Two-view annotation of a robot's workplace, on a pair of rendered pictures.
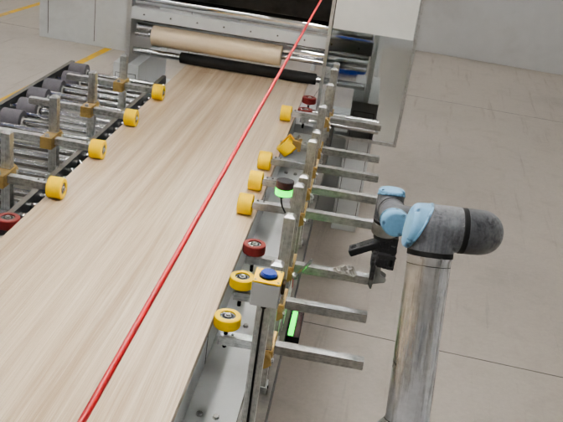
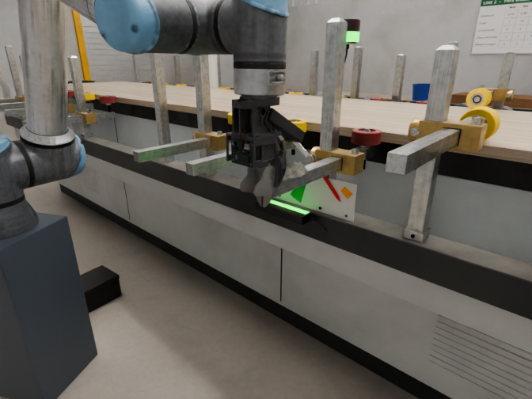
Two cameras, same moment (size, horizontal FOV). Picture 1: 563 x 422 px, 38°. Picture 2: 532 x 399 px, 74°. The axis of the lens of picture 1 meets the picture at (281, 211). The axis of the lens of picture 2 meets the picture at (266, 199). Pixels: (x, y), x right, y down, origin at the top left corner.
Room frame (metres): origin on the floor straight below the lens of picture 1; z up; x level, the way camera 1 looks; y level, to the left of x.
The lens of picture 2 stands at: (2.92, -0.87, 1.09)
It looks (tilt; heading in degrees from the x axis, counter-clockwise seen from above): 21 degrees down; 127
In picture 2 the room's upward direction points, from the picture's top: straight up
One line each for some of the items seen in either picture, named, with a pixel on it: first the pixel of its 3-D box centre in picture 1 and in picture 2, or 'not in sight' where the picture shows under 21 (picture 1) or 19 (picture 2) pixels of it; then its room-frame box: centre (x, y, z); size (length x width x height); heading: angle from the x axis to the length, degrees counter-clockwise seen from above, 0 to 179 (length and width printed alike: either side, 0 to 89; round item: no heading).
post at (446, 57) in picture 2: (295, 234); (427, 165); (2.75, -0.06, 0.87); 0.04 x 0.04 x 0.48; 86
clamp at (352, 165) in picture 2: (286, 266); (336, 159); (2.52, -0.04, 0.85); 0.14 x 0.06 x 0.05; 176
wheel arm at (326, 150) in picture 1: (339, 152); not in sight; (3.53, -0.23, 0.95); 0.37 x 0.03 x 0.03; 86
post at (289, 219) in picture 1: (280, 282); not in sight; (2.25, -0.03, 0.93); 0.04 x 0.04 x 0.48; 86
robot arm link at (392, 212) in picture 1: (396, 218); (204, 27); (2.40, -0.37, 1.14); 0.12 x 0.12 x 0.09; 3
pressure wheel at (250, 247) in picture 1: (253, 256); (365, 149); (2.55, 0.08, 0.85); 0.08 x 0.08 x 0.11
